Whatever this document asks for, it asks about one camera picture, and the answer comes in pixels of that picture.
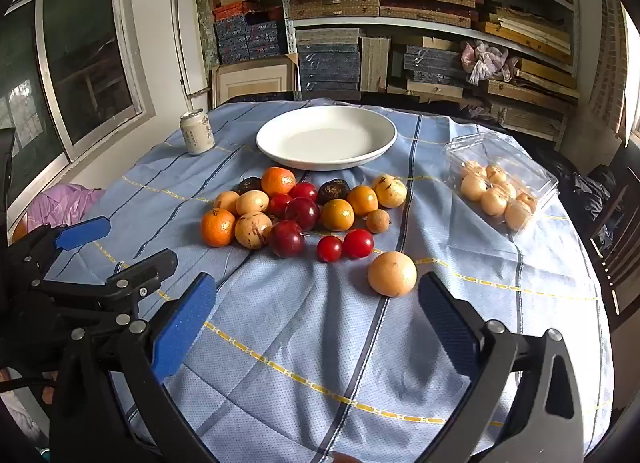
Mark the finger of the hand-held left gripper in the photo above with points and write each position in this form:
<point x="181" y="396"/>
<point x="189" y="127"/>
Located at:
<point x="82" y="233"/>
<point x="145" y="269"/>

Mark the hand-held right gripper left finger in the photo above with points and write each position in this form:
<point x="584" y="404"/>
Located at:
<point x="185" y="328"/>

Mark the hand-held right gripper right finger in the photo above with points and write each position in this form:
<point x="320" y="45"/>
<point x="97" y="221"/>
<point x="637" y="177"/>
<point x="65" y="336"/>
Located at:
<point x="447" y="323"/>

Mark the large pale orange fruit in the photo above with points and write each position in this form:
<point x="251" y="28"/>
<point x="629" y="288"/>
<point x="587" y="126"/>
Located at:
<point x="392" y="274"/>

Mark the tangerine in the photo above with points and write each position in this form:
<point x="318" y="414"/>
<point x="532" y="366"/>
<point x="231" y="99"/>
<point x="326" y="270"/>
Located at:
<point x="278" y="181"/>
<point x="218" y="227"/>

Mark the small brown longan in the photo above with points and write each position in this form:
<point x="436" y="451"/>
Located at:
<point x="377" y="221"/>

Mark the dark red plum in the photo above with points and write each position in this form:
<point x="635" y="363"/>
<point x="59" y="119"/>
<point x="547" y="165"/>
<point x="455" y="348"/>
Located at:
<point x="287" y="238"/>
<point x="302" y="213"/>

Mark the small glossy orange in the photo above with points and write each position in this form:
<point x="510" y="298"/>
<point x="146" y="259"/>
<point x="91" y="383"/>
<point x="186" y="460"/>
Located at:
<point x="362" y="200"/>
<point x="337" y="214"/>

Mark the white plate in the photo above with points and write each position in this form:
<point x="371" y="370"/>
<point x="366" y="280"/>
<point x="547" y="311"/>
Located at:
<point x="325" y="138"/>

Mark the cluster of pale small fruits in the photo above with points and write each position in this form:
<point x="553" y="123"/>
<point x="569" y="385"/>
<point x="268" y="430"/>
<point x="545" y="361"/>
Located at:
<point x="474" y="188"/>

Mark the pink plastic bag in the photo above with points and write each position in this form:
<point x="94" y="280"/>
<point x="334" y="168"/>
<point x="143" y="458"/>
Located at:
<point x="60" y="203"/>
<point x="482" y="60"/>

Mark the blue checked tablecloth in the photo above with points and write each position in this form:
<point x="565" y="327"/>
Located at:
<point x="310" y="343"/>

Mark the white drink can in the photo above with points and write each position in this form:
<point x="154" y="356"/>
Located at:
<point x="197" y="135"/>

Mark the clear plastic container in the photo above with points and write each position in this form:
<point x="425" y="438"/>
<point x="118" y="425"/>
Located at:
<point x="500" y="153"/>

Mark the aluminium framed window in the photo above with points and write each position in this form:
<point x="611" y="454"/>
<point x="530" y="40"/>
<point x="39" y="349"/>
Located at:
<point x="85" y="53"/>

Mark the dark wooden chair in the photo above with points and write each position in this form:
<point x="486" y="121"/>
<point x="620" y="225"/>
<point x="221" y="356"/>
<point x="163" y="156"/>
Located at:
<point x="620" y="263"/>

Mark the black bag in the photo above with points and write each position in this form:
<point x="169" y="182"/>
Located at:
<point x="590" y="193"/>

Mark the white leaning strip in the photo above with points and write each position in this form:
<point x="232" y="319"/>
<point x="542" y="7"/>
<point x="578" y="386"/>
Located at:
<point x="180" y="43"/>

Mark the wooden framed panel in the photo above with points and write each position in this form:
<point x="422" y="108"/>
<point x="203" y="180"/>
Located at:
<point x="250" y="80"/>

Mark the green marbled board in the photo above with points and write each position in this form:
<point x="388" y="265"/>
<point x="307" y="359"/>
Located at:
<point x="206" y="28"/>

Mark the stack of blue speckled boxes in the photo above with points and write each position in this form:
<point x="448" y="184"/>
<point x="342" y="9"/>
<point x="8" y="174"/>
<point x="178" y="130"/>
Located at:
<point x="245" y="40"/>

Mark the stack of dark blue boxes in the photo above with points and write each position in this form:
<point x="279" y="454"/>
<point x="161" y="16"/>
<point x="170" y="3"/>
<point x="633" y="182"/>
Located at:
<point x="327" y="68"/>
<point x="432" y="65"/>

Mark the stack of orange patterned boxes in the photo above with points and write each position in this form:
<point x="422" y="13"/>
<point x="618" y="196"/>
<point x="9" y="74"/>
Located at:
<point x="230" y="10"/>

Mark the grey wooden board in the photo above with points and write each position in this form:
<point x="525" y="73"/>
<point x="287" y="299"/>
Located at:
<point x="375" y="63"/>

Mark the stack of wooden boxes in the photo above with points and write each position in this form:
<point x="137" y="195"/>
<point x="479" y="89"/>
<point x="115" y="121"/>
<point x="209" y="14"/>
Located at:
<point x="530" y="35"/>

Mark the bright side window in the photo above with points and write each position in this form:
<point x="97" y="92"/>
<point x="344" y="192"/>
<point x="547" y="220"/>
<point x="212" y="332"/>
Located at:
<point x="631" y="73"/>

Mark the white metal shelf rack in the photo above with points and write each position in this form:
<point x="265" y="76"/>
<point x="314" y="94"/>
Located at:
<point x="340" y="23"/>

